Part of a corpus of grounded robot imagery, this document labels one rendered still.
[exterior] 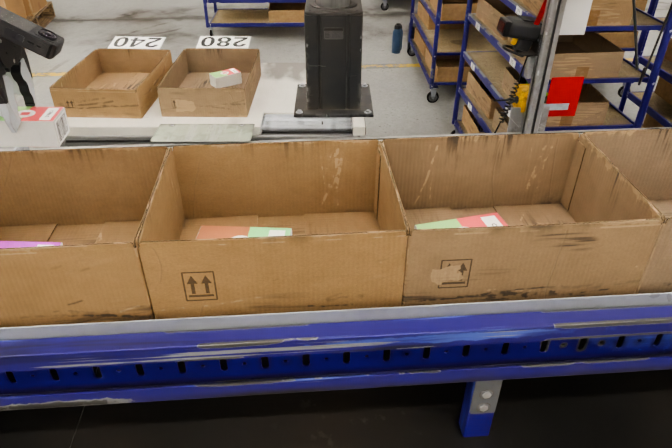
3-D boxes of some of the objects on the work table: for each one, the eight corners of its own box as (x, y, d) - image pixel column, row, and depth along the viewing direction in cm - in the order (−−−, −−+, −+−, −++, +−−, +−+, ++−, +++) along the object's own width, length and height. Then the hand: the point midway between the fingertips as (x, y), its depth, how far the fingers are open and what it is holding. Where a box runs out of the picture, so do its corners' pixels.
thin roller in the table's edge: (350, 128, 181) (350, 122, 180) (263, 128, 181) (263, 122, 180) (350, 125, 183) (350, 120, 182) (264, 125, 183) (263, 120, 182)
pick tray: (262, 74, 215) (260, 48, 210) (247, 117, 183) (245, 88, 178) (187, 73, 216) (184, 48, 210) (160, 117, 184) (155, 88, 178)
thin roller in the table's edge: (351, 131, 179) (351, 126, 178) (262, 132, 179) (262, 126, 178) (350, 129, 181) (350, 123, 180) (263, 129, 181) (263, 123, 180)
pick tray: (175, 75, 214) (171, 49, 209) (142, 119, 182) (136, 89, 177) (101, 73, 215) (95, 48, 210) (55, 117, 183) (47, 88, 178)
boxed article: (210, 85, 205) (209, 73, 202) (235, 79, 210) (234, 67, 207) (217, 90, 201) (215, 78, 198) (242, 84, 206) (241, 72, 203)
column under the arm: (297, 86, 205) (294, -8, 187) (369, 86, 205) (372, -8, 187) (293, 117, 183) (289, 14, 165) (373, 117, 184) (377, 14, 166)
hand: (26, 115), depth 90 cm, fingers open, 6 cm apart
